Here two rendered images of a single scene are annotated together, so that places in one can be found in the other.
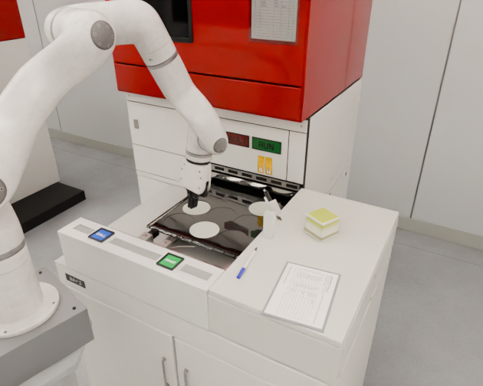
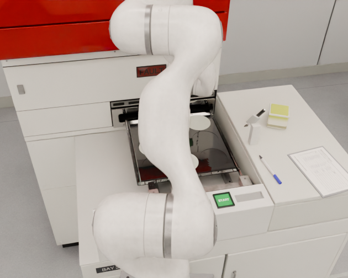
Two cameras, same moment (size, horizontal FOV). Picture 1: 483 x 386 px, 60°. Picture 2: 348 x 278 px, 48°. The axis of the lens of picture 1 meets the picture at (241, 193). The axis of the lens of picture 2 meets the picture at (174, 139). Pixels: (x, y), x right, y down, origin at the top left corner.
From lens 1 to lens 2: 98 cm
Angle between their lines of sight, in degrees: 36
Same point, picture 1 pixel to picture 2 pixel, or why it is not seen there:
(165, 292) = (230, 225)
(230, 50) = not seen: outside the picture
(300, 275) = (306, 159)
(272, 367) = (317, 228)
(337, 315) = not seen: outside the picture
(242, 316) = (302, 207)
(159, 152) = (57, 110)
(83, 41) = (218, 44)
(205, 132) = (212, 80)
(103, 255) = not seen: hidden behind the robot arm
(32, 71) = (179, 91)
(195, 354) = (248, 255)
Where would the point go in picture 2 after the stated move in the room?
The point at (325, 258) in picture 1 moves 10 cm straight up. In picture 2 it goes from (301, 139) to (307, 118)
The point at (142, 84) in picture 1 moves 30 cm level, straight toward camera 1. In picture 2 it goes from (40, 45) to (105, 73)
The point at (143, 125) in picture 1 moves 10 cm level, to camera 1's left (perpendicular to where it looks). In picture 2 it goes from (32, 87) to (6, 97)
